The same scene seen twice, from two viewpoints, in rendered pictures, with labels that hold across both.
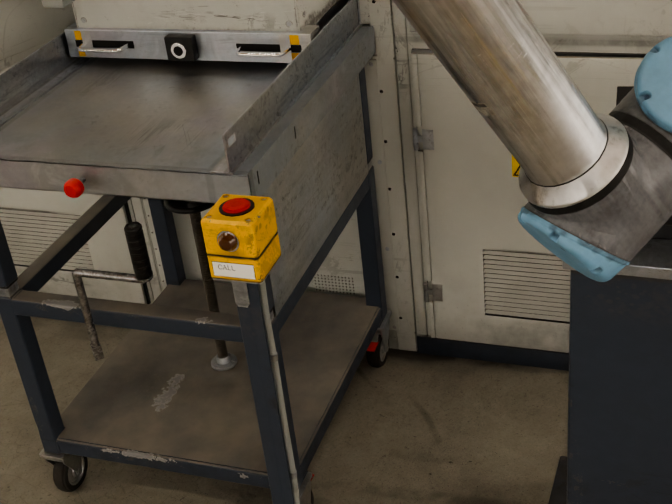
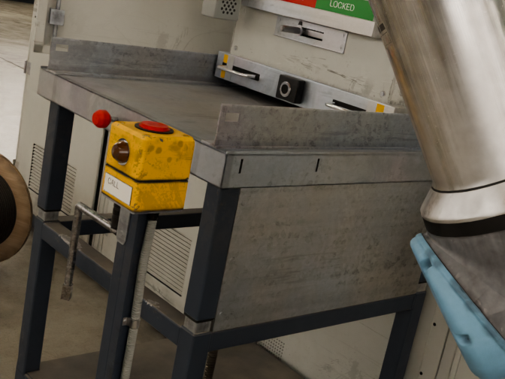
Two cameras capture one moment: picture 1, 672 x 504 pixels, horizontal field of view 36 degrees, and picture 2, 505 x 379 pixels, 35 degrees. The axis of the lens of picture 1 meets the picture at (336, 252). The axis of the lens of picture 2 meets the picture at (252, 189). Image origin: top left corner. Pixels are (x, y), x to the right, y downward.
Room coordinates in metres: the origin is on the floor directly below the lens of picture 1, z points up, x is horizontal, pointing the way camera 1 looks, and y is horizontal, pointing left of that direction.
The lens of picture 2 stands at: (0.44, -0.40, 1.11)
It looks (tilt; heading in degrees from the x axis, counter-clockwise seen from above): 15 degrees down; 24
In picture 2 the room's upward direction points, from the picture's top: 11 degrees clockwise
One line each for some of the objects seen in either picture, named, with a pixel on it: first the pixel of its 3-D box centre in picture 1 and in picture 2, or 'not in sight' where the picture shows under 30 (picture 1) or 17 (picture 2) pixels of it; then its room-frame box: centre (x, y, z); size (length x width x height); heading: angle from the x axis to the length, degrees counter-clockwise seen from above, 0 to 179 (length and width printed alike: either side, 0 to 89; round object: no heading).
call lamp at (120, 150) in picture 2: (226, 243); (118, 151); (1.24, 0.15, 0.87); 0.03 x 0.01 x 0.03; 68
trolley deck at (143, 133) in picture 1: (172, 98); (258, 122); (1.92, 0.28, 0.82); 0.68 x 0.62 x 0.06; 158
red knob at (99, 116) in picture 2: (76, 185); (106, 119); (1.58, 0.42, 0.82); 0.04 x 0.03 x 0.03; 158
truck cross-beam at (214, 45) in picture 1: (189, 41); (302, 90); (2.02, 0.24, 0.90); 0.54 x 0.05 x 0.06; 68
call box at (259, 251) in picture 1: (241, 238); (147, 165); (1.28, 0.13, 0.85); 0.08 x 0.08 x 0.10; 68
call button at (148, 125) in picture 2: (236, 208); (153, 130); (1.29, 0.13, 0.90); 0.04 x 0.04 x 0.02
